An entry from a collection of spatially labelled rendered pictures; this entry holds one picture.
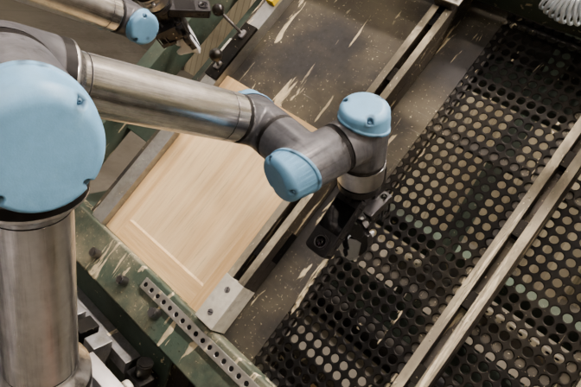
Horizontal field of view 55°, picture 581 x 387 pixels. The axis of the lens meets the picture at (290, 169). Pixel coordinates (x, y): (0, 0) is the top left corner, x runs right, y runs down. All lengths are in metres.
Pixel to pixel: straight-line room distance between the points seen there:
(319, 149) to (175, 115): 0.20
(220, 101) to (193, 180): 0.83
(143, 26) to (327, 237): 0.64
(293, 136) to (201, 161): 0.85
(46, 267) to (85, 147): 0.15
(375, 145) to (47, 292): 0.46
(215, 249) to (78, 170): 0.99
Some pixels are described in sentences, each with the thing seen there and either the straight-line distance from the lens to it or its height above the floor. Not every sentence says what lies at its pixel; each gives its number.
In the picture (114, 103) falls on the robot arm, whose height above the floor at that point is 1.59.
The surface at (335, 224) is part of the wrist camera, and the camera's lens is 0.91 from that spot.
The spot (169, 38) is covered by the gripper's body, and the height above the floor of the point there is 1.44.
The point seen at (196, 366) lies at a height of 0.84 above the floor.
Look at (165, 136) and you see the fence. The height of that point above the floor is 1.15.
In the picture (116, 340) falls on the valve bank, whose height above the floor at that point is 0.74.
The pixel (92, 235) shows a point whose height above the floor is 0.88.
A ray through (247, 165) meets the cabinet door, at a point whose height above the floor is 1.19.
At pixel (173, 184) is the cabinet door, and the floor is 1.06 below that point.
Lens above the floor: 1.87
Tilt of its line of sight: 25 degrees down
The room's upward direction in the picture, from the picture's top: 18 degrees clockwise
